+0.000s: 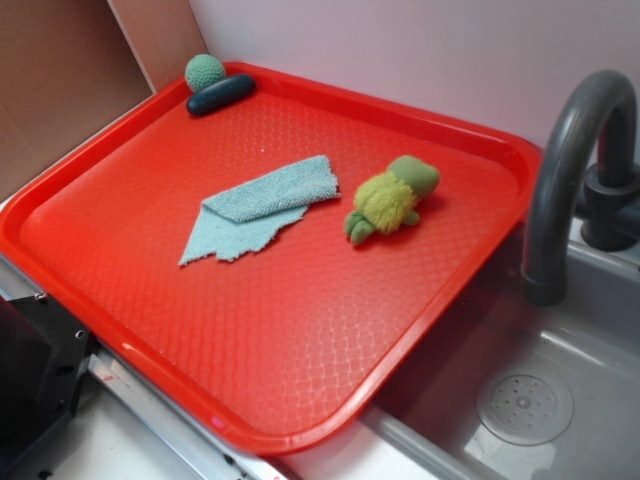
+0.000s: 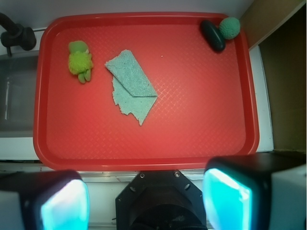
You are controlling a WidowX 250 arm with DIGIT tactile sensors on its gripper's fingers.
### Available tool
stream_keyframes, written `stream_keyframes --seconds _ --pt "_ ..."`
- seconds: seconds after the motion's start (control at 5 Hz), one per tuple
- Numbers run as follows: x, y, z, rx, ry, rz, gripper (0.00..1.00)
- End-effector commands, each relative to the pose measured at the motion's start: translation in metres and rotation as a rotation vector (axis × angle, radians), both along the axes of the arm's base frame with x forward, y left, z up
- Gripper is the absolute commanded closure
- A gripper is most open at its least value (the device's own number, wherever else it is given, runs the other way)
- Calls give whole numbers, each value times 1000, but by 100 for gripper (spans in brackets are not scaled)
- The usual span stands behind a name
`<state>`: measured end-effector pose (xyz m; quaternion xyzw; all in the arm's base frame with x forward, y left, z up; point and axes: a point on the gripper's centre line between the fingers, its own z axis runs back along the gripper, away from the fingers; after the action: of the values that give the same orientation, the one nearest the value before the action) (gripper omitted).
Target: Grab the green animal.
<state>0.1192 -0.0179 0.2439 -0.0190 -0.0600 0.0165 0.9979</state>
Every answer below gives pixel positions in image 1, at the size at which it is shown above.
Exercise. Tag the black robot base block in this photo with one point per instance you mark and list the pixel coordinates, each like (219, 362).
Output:
(44, 350)

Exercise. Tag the green plush turtle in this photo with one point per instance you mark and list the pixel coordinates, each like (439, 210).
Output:
(386, 202)

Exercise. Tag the light blue cloth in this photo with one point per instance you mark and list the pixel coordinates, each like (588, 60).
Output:
(246, 218)

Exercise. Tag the dark oval stone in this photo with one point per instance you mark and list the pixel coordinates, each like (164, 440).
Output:
(219, 94)

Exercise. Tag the green knitted ball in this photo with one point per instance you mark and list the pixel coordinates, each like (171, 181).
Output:
(202, 71)

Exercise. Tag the grey toy sink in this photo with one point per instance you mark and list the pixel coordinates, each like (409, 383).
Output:
(503, 389)

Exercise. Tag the grey toy faucet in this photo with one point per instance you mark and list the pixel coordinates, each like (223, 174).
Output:
(589, 172)

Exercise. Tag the brown cardboard panel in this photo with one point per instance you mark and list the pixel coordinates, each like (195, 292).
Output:
(70, 68)

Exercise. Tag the aluminium rail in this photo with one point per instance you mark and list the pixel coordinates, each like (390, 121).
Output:
(124, 429)

